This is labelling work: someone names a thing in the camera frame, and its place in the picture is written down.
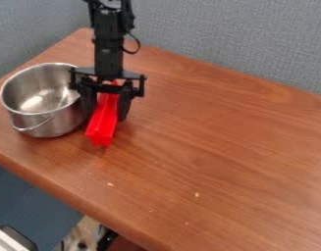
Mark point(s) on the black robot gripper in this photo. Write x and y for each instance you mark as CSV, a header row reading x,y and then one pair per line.
x,y
106,77

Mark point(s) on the red plastic block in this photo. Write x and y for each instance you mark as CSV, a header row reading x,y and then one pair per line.
x,y
103,121

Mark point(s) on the metal pot with handle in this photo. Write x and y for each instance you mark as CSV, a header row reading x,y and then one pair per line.
x,y
46,109

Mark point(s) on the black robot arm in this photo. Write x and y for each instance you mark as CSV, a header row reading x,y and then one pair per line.
x,y
111,22

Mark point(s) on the beige object under table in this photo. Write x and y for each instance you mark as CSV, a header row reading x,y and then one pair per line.
x,y
88,236

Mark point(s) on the black chair frame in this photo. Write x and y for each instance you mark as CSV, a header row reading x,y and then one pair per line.
x,y
19,237

